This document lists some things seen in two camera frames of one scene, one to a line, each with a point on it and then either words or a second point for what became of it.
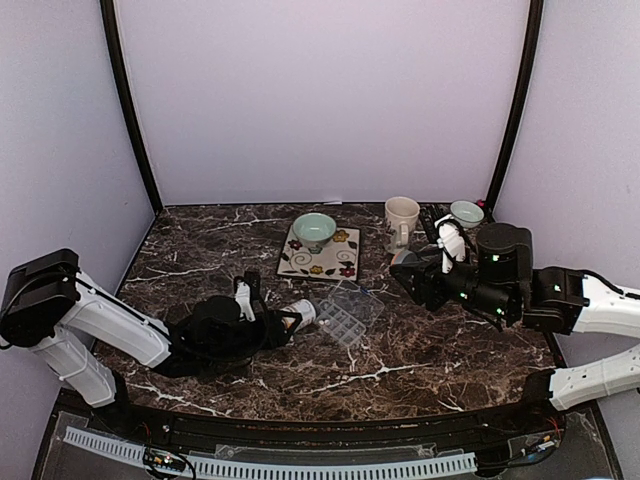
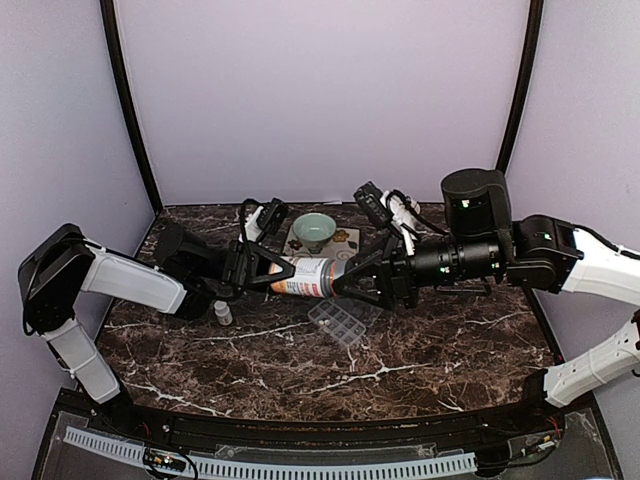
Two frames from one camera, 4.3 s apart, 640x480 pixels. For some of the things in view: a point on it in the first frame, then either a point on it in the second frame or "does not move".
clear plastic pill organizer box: [347, 313] does not move
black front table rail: [278, 431] does not move
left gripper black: [274, 333] -> [249, 263]
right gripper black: [428, 280] -> [390, 270]
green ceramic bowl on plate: [314, 229] does not move
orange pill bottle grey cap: [308, 310] -> [311, 276]
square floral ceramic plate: [337, 260] does not move
